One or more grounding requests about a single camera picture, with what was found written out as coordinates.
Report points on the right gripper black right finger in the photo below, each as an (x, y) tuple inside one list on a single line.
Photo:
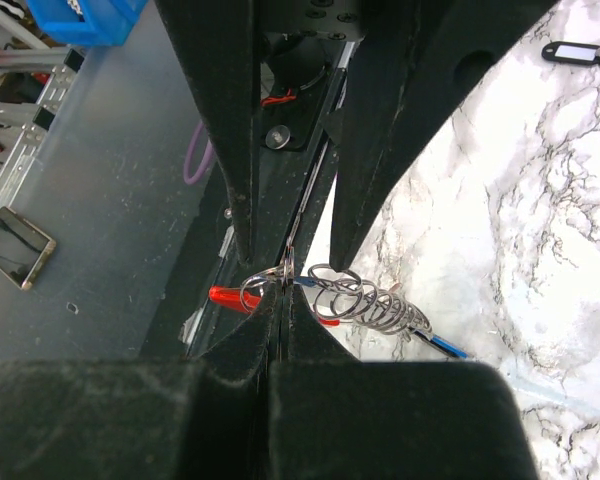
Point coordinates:
[(331, 416)]

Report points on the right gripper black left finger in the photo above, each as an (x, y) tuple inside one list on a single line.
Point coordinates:
[(201, 418)]

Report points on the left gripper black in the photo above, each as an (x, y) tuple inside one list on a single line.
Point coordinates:
[(417, 63)]

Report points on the red-handled metal keyring tool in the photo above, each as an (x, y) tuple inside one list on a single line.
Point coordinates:
[(246, 301)]

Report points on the blue plastic key tag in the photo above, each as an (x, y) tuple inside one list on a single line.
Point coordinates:
[(306, 281)]

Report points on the blue plastic bin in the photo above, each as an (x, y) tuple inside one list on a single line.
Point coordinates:
[(87, 22)]

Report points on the smartphone on floor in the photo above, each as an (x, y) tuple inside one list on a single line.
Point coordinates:
[(24, 248)]

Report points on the aluminium frame rails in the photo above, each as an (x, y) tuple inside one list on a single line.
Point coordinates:
[(34, 84)]

